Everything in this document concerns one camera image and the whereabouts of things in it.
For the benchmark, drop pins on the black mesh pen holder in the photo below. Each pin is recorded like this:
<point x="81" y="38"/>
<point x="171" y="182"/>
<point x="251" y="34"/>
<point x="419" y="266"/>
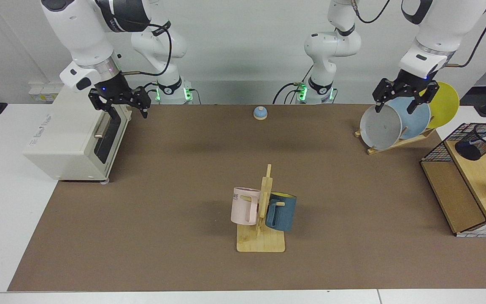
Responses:
<point x="475" y="150"/>

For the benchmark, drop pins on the light blue plate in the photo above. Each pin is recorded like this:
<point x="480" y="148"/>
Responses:
<point x="416" y="122"/>

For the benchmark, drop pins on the grey plate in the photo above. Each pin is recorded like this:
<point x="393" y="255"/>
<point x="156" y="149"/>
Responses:
<point x="380" y="128"/>

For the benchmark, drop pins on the yellow plate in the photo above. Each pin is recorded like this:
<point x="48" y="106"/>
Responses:
<point x="445" y="105"/>

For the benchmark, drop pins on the wooden plate rack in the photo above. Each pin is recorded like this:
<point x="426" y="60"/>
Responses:
<point x="395" y="145"/>

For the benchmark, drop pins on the pale toaster oven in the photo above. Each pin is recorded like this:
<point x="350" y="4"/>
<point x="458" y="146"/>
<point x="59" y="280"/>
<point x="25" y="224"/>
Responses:
<point x="63" y="139"/>

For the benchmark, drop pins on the white power strip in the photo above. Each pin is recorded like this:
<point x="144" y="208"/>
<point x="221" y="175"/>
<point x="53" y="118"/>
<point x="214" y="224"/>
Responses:
<point x="42" y="93"/>

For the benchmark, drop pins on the small blue round bell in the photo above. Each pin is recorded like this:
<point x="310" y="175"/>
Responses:
<point x="260" y="112"/>

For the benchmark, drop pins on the brown table cloth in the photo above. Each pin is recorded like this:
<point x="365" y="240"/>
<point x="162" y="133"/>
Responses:
<point x="184" y="236"/>

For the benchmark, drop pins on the pink cup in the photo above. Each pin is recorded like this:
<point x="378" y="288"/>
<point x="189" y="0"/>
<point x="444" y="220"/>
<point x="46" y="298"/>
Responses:
<point x="243" y="207"/>

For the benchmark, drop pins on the dark blue cup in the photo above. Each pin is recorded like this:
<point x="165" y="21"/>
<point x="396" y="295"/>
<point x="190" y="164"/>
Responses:
<point x="285" y="213"/>

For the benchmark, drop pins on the wooden cup stand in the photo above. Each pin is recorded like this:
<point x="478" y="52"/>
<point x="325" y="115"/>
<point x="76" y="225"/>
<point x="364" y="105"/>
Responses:
<point x="260" y="242"/>

